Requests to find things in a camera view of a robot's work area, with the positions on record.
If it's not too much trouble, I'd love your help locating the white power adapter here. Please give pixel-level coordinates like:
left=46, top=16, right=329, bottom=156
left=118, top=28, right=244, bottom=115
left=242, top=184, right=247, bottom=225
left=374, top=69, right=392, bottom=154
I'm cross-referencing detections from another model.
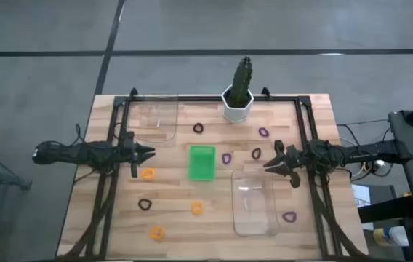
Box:
left=372, top=159, right=391, bottom=175

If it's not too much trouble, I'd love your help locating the black metal rig frame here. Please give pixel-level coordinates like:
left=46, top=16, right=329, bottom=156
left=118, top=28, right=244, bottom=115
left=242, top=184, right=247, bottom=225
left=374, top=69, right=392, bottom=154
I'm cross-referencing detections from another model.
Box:
left=59, top=87, right=366, bottom=261

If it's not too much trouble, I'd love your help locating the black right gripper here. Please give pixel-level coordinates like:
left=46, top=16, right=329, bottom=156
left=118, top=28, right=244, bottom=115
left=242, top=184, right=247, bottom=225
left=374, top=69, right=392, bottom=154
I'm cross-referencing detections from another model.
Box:
left=263, top=139, right=305, bottom=189

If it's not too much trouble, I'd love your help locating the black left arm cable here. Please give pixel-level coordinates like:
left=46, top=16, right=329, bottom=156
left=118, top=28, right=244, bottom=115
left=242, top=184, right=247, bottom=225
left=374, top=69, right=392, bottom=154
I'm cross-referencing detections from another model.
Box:
left=73, top=123, right=87, bottom=146

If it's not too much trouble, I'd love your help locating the white paper sheet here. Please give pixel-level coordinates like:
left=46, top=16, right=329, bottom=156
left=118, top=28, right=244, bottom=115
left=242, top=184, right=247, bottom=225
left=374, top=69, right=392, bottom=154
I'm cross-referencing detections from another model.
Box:
left=351, top=183, right=373, bottom=208

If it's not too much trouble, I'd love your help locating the green plastic basket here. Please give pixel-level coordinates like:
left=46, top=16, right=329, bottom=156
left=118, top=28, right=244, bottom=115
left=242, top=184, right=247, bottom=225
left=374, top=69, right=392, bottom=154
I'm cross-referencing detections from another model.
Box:
left=187, top=145, right=217, bottom=182

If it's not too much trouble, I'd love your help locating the clear plastic container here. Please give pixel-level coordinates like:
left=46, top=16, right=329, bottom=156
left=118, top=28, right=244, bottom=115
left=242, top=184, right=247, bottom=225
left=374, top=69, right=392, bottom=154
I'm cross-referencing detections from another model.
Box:
left=128, top=93, right=179, bottom=145
left=230, top=167, right=280, bottom=237

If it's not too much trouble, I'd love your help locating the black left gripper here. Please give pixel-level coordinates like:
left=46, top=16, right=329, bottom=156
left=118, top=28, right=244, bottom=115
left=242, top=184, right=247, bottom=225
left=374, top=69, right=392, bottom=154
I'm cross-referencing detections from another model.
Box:
left=120, top=131, right=156, bottom=178

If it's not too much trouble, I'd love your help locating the black shelf bar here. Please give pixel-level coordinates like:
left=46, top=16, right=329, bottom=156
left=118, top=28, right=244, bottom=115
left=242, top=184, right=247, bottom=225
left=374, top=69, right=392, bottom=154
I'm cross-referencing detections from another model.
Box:
left=357, top=195, right=413, bottom=223

